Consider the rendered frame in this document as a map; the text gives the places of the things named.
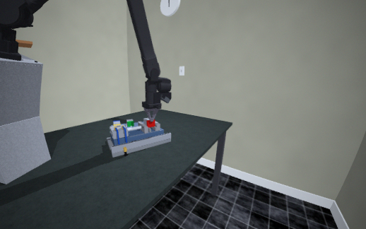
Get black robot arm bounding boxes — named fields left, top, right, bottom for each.
left=0, top=0, right=172, bottom=104

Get white block with red end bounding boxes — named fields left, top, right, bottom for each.
left=143, top=118, right=155, bottom=127

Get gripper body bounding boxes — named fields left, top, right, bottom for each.
left=142, top=92, right=162, bottom=109

